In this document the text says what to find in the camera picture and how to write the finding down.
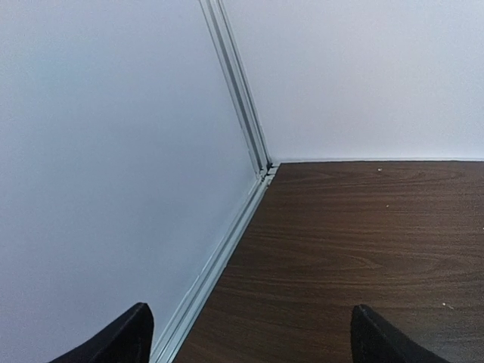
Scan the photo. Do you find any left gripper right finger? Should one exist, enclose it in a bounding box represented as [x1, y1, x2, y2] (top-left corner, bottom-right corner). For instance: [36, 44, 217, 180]
[350, 304, 447, 363]

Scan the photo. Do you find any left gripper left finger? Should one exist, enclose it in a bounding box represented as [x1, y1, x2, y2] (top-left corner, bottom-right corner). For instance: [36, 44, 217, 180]
[51, 302, 154, 363]

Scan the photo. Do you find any left side aluminium base rail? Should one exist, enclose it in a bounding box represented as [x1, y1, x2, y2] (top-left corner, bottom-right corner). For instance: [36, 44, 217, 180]
[150, 166, 278, 362]

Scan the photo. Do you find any left aluminium frame post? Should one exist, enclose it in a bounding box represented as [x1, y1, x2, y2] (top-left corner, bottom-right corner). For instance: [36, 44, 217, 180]
[200, 0, 277, 179]

